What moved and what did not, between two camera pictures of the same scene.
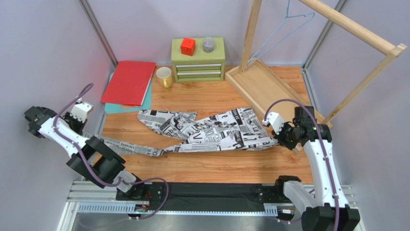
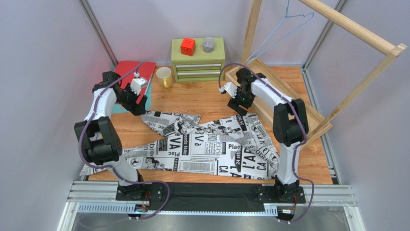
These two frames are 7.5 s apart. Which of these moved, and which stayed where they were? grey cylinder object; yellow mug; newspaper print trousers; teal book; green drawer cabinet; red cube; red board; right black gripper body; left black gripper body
Moved: newspaper print trousers; right black gripper body; left black gripper body
Stayed: red board; red cube; yellow mug; green drawer cabinet; grey cylinder object; teal book
